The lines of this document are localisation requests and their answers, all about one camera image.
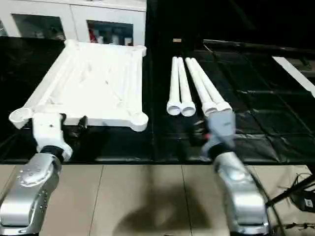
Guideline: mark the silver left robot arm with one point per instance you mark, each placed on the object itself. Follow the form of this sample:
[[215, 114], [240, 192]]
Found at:
[[24, 196]]

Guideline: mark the black work mat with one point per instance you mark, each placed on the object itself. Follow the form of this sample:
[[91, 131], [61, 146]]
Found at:
[[266, 123]]

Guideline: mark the white plastic table top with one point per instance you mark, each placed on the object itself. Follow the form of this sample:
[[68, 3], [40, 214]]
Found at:
[[93, 83]]

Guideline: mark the flat white board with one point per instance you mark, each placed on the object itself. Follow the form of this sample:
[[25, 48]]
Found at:
[[295, 73]]

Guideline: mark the small brown tag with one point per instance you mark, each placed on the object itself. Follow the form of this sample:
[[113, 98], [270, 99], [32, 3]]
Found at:
[[177, 40]]

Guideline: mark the white glass-door cabinet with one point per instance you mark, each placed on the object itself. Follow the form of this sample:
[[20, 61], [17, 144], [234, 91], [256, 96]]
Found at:
[[74, 14]]

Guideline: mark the long black bar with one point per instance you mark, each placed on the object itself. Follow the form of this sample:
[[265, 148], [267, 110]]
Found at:
[[256, 45]]

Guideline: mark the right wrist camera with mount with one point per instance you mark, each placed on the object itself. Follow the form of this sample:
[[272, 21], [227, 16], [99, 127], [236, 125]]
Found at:
[[221, 125]]

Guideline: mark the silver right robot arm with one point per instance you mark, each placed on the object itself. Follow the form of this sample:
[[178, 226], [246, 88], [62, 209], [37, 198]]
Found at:
[[241, 196]]

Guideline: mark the white plastic table leg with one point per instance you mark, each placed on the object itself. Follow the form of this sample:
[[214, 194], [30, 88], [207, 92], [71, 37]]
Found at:
[[173, 83], [183, 83], [209, 83], [199, 83]]

